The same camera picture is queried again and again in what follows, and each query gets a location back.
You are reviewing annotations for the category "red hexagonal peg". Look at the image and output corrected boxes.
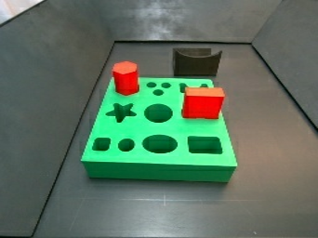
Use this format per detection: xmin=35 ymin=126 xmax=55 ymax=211
xmin=113 ymin=61 xmax=139 ymax=96

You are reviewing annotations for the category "green shape sorter board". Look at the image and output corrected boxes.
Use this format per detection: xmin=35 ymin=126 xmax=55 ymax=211
xmin=81 ymin=77 xmax=238 ymax=182

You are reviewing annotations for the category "red square block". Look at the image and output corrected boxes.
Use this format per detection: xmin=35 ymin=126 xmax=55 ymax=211
xmin=182 ymin=87 xmax=225 ymax=119

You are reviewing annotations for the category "black curved holder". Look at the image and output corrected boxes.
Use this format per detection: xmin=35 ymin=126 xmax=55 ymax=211
xmin=173 ymin=48 xmax=222 ymax=76

